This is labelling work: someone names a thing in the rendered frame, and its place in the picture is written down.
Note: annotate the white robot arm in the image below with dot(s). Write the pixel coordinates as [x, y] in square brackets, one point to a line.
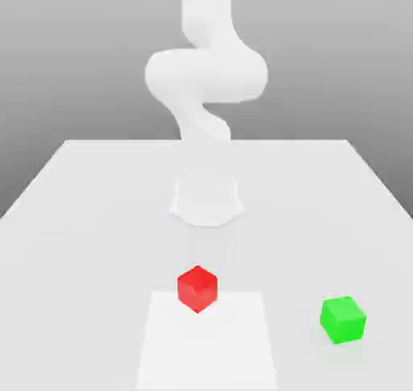
[206, 75]

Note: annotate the small red cube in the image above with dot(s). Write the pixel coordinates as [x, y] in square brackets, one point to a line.
[197, 289]

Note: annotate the small green cube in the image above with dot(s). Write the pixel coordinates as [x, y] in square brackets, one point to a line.
[343, 320]

